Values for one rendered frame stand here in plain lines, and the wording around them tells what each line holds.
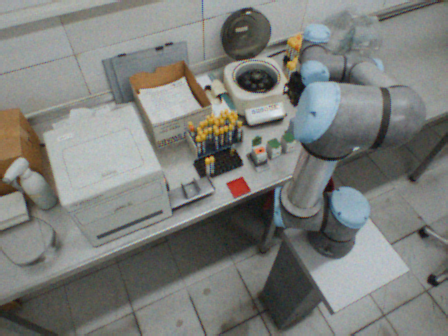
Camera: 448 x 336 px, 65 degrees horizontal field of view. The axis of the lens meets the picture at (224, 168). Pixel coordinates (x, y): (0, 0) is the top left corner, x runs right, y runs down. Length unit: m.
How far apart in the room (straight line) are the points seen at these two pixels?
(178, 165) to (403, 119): 0.89
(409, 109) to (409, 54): 1.37
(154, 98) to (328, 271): 0.94
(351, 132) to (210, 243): 1.59
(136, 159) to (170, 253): 1.19
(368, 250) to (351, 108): 0.68
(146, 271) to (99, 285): 0.26
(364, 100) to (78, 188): 0.74
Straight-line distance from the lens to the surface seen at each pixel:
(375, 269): 1.24
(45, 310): 2.24
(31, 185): 1.28
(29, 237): 1.37
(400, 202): 2.57
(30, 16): 1.35
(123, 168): 1.03
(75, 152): 1.10
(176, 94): 1.53
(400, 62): 1.99
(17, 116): 1.45
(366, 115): 0.67
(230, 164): 1.34
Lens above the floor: 2.00
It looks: 56 degrees down
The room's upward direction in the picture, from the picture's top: 2 degrees clockwise
